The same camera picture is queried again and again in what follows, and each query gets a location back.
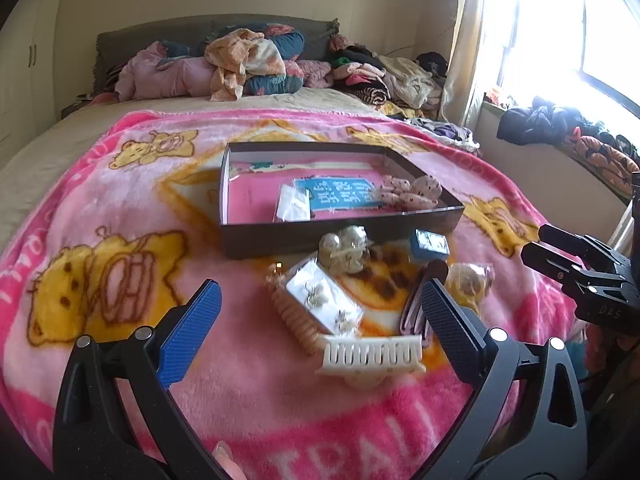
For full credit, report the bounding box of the cream wardrobe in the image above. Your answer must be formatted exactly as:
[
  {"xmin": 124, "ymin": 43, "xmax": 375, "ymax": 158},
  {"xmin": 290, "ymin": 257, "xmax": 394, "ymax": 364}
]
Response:
[{"xmin": 0, "ymin": 0, "xmax": 66, "ymax": 146}]

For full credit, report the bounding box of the white hair claw clip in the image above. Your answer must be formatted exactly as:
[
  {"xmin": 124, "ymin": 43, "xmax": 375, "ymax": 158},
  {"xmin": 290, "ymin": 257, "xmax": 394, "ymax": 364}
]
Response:
[{"xmin": 315, "ymin": 335, "xmax": 426, "ymax": 387}]

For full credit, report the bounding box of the pile of mixed clothes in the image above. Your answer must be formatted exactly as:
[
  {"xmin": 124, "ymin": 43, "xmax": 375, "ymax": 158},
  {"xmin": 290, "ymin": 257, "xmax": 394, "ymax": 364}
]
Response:
[{"xmin": 327, "ymin": 35, "xmax": 451, "ymax": 121}]

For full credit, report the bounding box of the orange floral cloth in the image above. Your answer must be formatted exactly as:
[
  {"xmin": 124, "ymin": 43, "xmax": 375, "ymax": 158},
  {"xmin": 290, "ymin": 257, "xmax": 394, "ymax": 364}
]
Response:
[{"xmin": 205, "ymin": 29, "xmax": 287, "ymax": 102}]

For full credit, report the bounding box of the orange and black cloth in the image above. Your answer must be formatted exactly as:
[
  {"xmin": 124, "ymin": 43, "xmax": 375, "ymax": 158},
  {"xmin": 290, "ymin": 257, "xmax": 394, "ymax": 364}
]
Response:
[{"xmin": 570, "ymin": 127, "xmax": 640, "ymax": 196}]

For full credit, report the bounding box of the small blue box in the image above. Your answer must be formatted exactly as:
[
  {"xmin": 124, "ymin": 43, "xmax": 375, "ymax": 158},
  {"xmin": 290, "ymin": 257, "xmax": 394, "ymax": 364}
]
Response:
[{"xmin": 410, "ymin": 229, "xmax": 451, "ymax": 262}]

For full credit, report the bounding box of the peach spiral hair tie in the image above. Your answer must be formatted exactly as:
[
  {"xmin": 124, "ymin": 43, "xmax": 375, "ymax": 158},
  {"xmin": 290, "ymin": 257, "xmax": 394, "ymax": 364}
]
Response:
[{"xmin": 265, "ymin": 262, "xmax": 326, "ymax": 356}]

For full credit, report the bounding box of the pink printed bear blanket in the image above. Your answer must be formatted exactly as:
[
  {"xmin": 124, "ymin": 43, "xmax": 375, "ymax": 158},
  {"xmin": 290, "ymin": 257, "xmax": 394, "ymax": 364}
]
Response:
[{"xmin": 0, "ymin": 109, "xmax": 591, "ymax": 480}]

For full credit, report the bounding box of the pearl hair tie packet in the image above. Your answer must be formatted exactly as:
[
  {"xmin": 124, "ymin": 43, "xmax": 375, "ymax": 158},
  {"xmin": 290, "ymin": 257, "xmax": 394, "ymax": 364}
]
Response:
[{"xmin": 318, "ymin": 225, "xmax": 373, "ymax": 276}]

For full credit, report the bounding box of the dark cardboard box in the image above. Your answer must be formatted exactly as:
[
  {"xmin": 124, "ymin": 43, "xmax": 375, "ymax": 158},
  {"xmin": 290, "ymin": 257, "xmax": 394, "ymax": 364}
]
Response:
[{"xmin": 218, "ymin": 141, "xmax": 466, "ymax": 261}]

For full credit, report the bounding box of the pink knitted cloth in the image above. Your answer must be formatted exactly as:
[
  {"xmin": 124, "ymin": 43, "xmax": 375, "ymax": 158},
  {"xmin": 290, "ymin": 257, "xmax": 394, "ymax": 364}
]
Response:
[{"xmin": 295, "ymin": 59, "xmax": 333, "ymax": 88}]

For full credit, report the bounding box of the brown hair claw clip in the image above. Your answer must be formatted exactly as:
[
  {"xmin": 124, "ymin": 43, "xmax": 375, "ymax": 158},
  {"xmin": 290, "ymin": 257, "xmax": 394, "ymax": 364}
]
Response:
[{"xmin": 398, "ymin": 259, "xmax": 451, "ymax": 348}]

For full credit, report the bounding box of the dark blue floral pillow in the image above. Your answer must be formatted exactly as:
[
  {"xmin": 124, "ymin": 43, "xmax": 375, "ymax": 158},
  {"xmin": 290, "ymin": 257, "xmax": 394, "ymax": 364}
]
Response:
[{"xmin": 210, "ymin": 22, "xmax": 306, "ymax": 96}]

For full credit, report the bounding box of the person's left hand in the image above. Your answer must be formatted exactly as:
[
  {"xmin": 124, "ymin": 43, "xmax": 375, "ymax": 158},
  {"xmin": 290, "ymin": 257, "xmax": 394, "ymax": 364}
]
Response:
[{"xmin": 212, "ymin": 441, "xmax": 248, "ymax": 480}]

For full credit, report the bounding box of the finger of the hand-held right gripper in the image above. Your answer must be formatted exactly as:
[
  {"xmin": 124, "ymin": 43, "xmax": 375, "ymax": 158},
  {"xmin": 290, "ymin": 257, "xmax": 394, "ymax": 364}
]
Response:
[
  {"xmin": 539, "ymin": 224, "xmax": 632, "ymax": 267},
  {"xmin": 520, "ymin": 241, "xmax": 601, "ymax": 297}
]

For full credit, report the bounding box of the pink garment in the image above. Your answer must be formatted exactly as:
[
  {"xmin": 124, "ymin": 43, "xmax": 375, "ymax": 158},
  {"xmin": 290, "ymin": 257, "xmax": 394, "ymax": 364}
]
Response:
[{"xmin": 114, "ymin": 41, "xmax": 221, "ymax": 102}]

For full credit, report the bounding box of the dark jacket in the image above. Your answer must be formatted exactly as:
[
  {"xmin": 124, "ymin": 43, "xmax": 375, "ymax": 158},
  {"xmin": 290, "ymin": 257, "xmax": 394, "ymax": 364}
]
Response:
[{"xmin": 496, "ymin": 95, "xmax": 586, "ymax": 148}]

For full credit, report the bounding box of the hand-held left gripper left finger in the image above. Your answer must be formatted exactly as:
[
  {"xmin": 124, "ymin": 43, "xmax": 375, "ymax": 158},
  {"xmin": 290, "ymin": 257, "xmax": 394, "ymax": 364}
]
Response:
[{"xmin": 52, "ymin": 279, "xmax": 236, "ymax": 480}]

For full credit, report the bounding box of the pile of clothes on bed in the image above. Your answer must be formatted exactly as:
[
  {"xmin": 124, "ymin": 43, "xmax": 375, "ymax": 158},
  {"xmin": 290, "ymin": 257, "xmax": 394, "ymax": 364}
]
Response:
[{"xmin": 95, "ymin": 14, "xmax": 341, "ymax": 93}]

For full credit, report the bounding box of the beige curtain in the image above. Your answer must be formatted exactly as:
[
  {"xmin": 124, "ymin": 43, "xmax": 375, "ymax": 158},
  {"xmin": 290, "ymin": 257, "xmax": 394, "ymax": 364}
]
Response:
[{"xmin": 440, "ymin": 0, "xmax": 488, "ymax": 127}]

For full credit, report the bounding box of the small clear plastic packet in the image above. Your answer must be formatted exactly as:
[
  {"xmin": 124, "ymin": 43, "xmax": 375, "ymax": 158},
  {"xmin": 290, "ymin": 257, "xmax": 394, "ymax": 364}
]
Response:
[{"xmin": 274, "ymin": 183, "xmax": 313, "ymax": 222}]

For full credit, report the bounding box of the window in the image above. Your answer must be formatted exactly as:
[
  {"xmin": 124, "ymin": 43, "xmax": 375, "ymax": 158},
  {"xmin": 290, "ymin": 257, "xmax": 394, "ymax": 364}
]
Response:
[{"xmin": 480, "ymin": 0, "xmax": 640, "ymax": 111}]

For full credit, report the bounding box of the blue printed card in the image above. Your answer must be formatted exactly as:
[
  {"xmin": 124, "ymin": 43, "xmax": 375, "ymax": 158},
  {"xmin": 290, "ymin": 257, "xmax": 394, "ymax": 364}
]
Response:
[{"xmin": 292, "ymin": 176, "xmax": 383, "ymax": 213}]

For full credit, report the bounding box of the purple cloth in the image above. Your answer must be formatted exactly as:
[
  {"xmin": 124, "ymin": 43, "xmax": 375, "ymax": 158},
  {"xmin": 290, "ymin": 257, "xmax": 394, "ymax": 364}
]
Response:
[{"xmin": 410, "ymin": 119, "xmax": 476, "ymax": 147}]

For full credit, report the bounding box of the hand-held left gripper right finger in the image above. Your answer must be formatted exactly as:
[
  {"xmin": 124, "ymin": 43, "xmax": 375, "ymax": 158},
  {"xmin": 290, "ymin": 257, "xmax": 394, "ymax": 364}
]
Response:
[{"xmin": 420, "ymin": 278, "xmax": 588, "ymax": 480}]

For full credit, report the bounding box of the polka-dot fabric scrunchie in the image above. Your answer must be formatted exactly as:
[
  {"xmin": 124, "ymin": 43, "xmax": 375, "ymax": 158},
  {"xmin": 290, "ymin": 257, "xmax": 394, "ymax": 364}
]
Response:
[{"xmin": 375, "ymin": 174, "xmax": 443, "ymax": 211}]

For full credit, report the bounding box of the earring card packet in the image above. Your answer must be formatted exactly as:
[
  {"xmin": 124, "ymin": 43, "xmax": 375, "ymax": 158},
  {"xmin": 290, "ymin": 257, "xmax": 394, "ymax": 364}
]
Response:
[{"xmin": 285, "ymin": 258, "xmax": 363, "ymax": 336}]

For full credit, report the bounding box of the yellow bangles packet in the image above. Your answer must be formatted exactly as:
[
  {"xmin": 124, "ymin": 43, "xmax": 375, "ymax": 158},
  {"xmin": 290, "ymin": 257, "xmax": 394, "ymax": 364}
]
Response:
[{"xmin": 445, "ymin": 261, "xmax": 496, "ymax": 316}]

